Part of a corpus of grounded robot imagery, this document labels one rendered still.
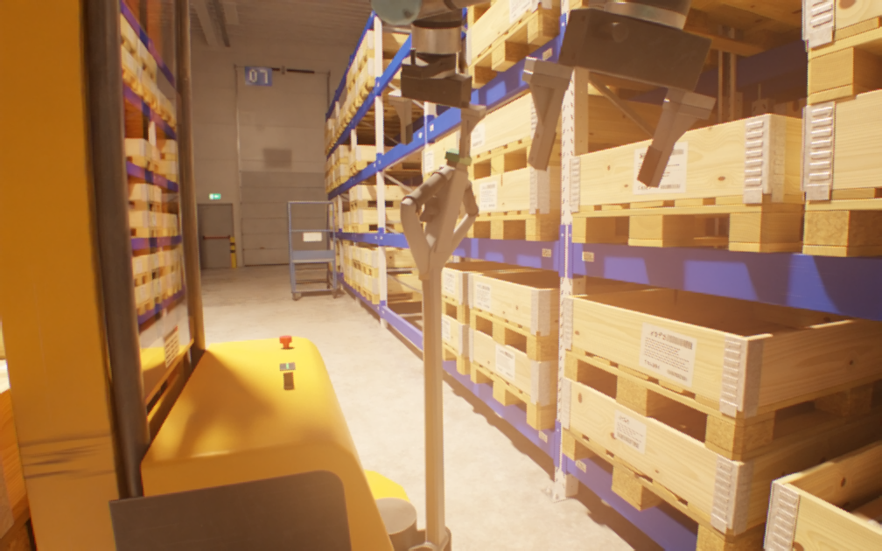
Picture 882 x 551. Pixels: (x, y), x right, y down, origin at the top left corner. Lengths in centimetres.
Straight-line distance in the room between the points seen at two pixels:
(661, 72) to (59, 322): 87
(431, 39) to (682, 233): 105
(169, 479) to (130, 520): 9
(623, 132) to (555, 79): 196
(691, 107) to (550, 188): 161
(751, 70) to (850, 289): 166
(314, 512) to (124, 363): 40
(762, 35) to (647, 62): 226
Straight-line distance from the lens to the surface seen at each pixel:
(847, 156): 125
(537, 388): 220
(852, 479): 172
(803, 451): 171
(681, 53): 51
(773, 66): 269
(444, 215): 104
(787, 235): 141
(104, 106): 86
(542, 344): 214
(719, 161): 142
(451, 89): 87
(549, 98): 47
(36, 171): 87
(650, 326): 157
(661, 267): 161
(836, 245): 125
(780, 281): 138
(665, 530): 186
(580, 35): 46
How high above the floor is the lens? 125
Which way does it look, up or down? 6 degrees down
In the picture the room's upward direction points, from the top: 1 degrees counter-clockwise
